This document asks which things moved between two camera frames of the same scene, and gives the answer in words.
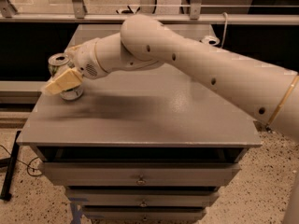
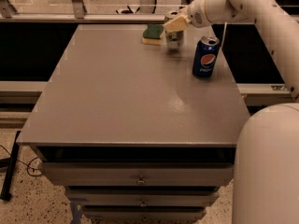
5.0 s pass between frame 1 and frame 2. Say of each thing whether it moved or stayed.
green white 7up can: moved
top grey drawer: stayed
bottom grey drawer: stayed
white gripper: moved
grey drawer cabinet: stayed
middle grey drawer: stayed
